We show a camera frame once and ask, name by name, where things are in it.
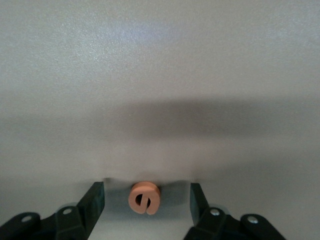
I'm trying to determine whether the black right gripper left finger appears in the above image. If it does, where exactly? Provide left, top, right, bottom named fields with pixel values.
left=0, top=181, right=105, bottom=240

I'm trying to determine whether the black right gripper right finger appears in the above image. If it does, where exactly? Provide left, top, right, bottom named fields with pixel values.
left=186, top=182, right=287, bottom=240

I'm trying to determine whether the orange foam letter g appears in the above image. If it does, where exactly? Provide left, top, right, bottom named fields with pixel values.
left=128, top=181, right=161, bottom=216

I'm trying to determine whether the brown table cover sheet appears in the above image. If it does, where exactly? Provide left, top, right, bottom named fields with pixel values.
left=0, top=0, right=320, bottom=240

